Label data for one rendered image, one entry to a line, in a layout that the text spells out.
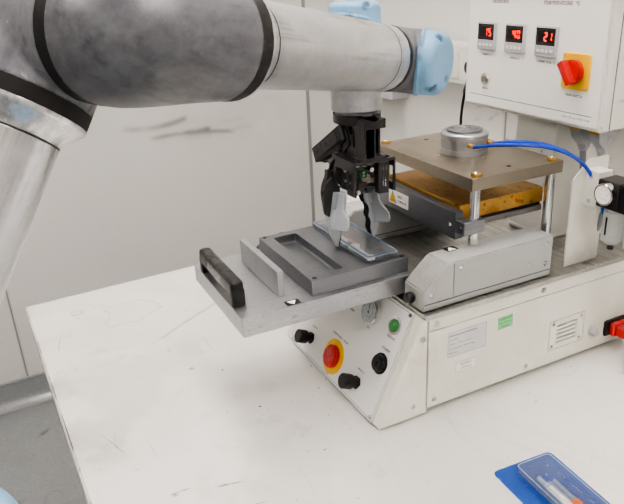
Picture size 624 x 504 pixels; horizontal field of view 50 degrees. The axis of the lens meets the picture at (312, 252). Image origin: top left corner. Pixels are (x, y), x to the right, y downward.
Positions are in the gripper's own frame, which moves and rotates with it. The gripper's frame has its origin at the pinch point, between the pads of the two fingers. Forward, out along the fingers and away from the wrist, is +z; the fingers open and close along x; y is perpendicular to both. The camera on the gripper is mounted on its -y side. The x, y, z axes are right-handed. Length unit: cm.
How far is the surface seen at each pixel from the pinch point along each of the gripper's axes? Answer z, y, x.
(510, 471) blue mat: 25.8, 33.1, 5.6
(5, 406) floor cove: 100, -142, -64
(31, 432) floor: 101, -123, -57
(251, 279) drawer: 3.8, -0.3, -17.8
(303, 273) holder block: 1.3, 6.9, -12.3
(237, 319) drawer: 4.8, 8.9, -23.7
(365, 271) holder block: 2.0, 9.9, -3.6
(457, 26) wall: -24, -61, 68
